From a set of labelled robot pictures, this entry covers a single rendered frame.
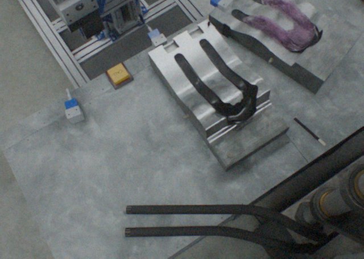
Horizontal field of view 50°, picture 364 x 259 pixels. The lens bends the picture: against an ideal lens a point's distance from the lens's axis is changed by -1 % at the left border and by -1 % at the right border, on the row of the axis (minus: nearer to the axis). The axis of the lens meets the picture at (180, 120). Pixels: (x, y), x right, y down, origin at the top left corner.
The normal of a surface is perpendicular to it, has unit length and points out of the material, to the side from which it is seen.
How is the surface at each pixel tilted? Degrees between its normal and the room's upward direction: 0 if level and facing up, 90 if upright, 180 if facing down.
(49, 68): 0
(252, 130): 0
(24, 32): 0
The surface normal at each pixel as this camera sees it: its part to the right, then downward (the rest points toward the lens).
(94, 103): -0.04, -0.36
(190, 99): -0.28, -0.67
